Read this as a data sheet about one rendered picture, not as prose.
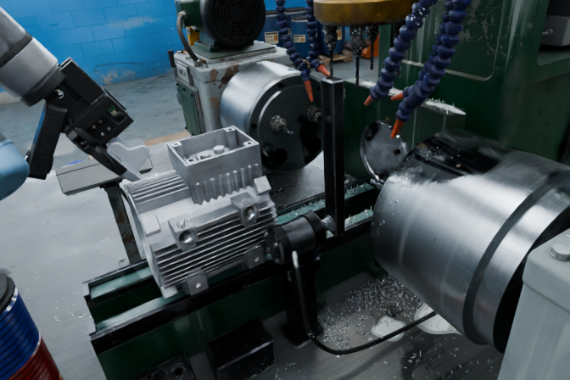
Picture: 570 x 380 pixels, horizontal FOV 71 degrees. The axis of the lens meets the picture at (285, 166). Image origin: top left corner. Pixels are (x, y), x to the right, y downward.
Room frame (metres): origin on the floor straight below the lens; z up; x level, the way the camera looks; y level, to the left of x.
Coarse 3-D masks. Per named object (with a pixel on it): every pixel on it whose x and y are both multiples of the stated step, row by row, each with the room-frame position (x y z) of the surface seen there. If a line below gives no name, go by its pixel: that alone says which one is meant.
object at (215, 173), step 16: (224, 128) 0.65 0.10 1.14; (176, 144) 0.60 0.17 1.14; (192, 144) 0.62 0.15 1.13; (208, 144) 0.63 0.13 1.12; (224, 144) 0.65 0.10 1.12; (240, 144) 0.63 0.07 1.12; (256, 144) 0.57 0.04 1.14; (176, 160) 0.56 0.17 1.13; (192, 160) 0.54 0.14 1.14; (208, 160) 0.53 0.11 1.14; (224, 160) 0.55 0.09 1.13; (240, 160) 0.56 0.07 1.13; (256, 160) 0.57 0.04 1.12; (192, 176) 0.52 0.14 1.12; (208, 176) 0.53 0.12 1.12; (224, 176) 0.54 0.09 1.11; (240, 176) 0.56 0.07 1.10; (256, 176) 0.57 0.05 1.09; (192, 192) 0.52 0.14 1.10; (208, 192) 0.53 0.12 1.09; (224, 192) 0.54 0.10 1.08
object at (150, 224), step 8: (264, 176) 0.56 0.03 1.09; (256, 184) 0.55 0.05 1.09; (264, 184) 0.55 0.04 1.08; (256, 192) 0.55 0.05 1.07; (264, 192) 0.55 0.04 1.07; (152, 216) 0.48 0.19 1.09; (144, 224) 0.47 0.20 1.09; (152, 224) 0.47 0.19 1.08; (144, 232) 0.47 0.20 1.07; (152, 232) 0.46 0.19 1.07; (264, 248) 0.55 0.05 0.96; (160, 288) 0.47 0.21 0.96; (176, 288) 0.47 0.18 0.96; (168, 296) 0.46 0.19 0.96
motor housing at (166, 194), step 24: (144, 192) 0.52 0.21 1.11; (168, 192) 0.52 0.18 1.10; (240, 192) 0.55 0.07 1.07; (144, 216) 0.49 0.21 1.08; (168, 216) 0.50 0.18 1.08; (192, 216) 0.50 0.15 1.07; (216, 216) 0.50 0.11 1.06; (264, 216) 0.53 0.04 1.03; (144, 240) 0.58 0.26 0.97; (168, 240) 0.47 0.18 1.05; (216, 240) 0.49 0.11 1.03; (240, 240) 0.50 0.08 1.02; (264, 240) 0.52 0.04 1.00; (168, 264) 0.45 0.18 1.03; (192, 264) 0.47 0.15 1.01; (216, 264) 0.48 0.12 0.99; (168, 288) 0.45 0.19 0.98
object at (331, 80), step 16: (336, 80) 0.52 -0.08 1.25; (336, 96) 0.52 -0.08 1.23; (336, 112) 0.52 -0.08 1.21; (336, 128) 0.52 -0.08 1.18; (336, 144) 0.52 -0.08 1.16; (336, 160) 0.52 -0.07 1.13; (336, 176) 0.52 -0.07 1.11; (336, 192) 0.52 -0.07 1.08; (336, 208) 0.52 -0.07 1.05; (336, 224) 0.52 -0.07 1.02
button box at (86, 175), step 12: (60, 168) 0.68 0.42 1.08; (72, 168) 0.69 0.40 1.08; (84, 168) 0.70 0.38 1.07; (96, 168) 0.70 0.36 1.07; (144, 168) 0.73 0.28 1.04; (60, 180) 0.67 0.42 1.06; (72, 180) 0.68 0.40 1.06; (84, 180) 0.68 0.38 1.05; (96, 180) 0.69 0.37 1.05; (108, 180) 0.70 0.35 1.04; (72, 192) 0.68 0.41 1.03
